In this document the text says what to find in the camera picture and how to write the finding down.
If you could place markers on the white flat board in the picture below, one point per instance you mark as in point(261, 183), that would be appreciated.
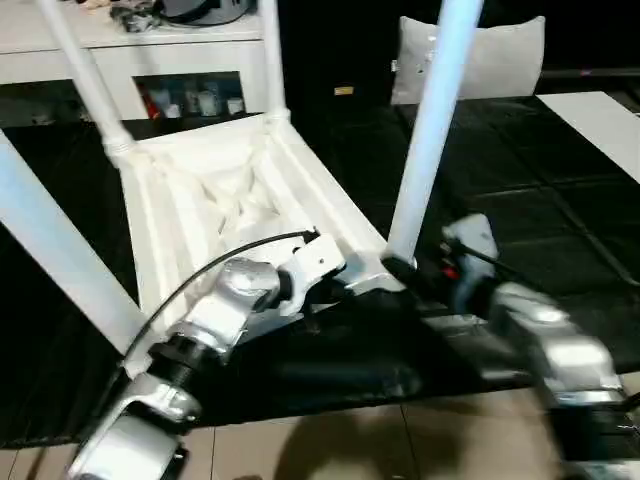
point(595, 130)

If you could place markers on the white plastic table top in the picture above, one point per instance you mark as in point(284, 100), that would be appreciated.
point(200, 210)

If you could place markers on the white plastic table leg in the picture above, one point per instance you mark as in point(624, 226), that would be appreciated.
point(50, 240)
point(272, 55)
point(430, 125)
point(85, 75)

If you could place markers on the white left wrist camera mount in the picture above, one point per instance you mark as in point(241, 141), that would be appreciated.
point(315, 260)

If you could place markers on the dark tangled small object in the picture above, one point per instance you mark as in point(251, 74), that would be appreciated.
point(132, 20)

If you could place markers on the grey cushion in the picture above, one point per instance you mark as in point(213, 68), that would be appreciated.
point(500, 60)

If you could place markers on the pale small toy figure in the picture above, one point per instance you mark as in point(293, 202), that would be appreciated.
point(96, 2)

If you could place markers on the white cabinet with glass doors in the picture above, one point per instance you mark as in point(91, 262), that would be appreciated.
point(190, 55)

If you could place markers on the black box with yellow label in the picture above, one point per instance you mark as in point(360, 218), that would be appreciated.
point(340, 50)

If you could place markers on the grey rounded device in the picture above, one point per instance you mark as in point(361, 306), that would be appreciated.
point(210, 10)

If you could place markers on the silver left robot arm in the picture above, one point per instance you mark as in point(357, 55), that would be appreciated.
point(220, 305)

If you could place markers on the black work mat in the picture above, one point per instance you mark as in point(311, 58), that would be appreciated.
point(525, 165)

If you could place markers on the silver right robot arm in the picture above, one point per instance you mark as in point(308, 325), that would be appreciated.
point(565, 340)

